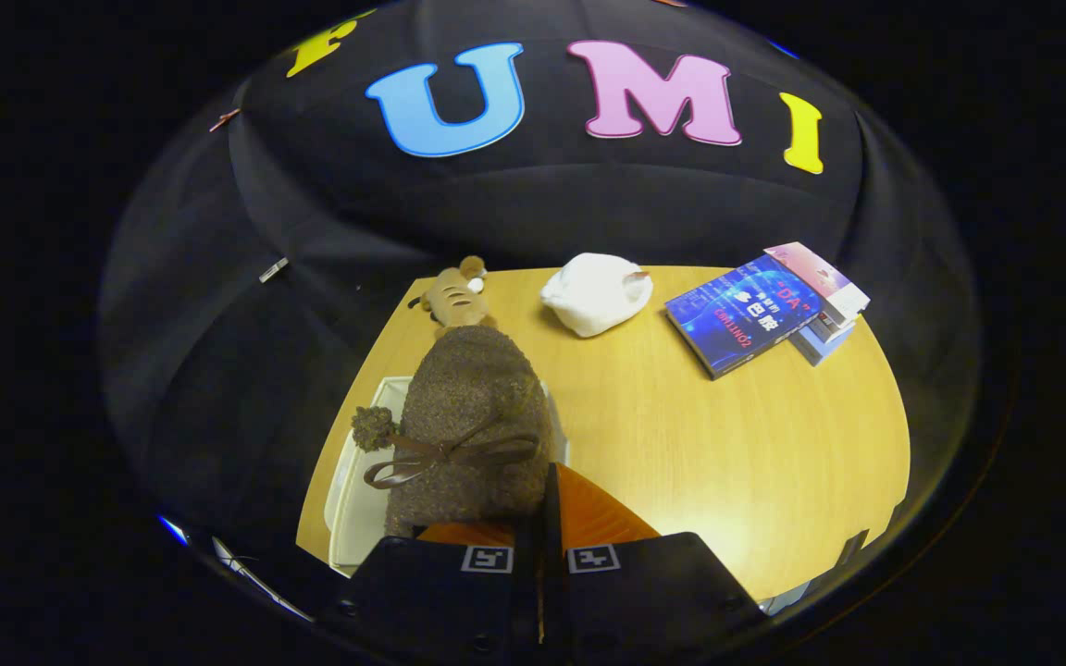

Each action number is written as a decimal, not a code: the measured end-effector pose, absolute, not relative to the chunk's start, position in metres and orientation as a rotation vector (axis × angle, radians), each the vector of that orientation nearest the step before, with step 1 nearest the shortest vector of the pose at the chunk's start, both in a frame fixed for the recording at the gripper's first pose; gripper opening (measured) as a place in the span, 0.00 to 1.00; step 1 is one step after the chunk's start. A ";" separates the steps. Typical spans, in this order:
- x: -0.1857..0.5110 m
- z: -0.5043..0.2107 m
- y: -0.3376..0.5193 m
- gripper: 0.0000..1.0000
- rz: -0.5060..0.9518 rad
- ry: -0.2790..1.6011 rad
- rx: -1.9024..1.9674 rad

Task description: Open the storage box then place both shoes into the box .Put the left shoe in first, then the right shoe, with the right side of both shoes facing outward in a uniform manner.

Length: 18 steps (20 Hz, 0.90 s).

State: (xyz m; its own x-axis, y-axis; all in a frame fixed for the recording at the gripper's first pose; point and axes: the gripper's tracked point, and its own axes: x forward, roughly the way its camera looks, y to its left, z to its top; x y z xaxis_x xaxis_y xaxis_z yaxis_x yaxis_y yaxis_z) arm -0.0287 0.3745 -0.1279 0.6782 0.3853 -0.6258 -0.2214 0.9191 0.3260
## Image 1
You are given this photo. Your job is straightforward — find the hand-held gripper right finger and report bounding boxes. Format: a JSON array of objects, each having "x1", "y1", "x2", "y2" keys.
[{"x1": 540, "y1": 461, "x2": 768, "y2": 653}]

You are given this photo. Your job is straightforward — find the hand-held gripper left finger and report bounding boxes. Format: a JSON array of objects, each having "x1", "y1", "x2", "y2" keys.
[{"x1": 334, "y1": 513, "x2": 543, "y2": 653}]

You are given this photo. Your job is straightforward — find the grey fabric storage box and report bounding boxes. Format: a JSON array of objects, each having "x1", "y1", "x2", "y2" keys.
[{"x1": 325, "y1": 375, "x2": 571, "y2": 576}]

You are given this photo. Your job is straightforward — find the brown fuzzy shoe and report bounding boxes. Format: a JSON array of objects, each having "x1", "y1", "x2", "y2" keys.
[{"x1": 351, "y1": 324, "x2": 557, "y2": 539}]

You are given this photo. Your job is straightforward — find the blue cover book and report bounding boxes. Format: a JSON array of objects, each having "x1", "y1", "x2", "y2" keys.
[{"x1": 664, "y1": 254, "x2": 825, "y2": 380}]

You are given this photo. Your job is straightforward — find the brown striped plush toy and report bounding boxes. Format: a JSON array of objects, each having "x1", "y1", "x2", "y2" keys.
[{"x1": 408, "y1": 256, "x2": 497, "y2": 339}]

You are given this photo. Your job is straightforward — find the grey blue book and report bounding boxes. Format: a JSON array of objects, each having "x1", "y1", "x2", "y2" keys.
[{"x1": 787, "y1": 319, "x2": 858, "y2": 366}]

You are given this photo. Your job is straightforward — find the black backdrop cloth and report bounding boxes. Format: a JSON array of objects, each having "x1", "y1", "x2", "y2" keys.
[{"x1": 98, "y1": 0, "x2": 983, "y2": 593}]

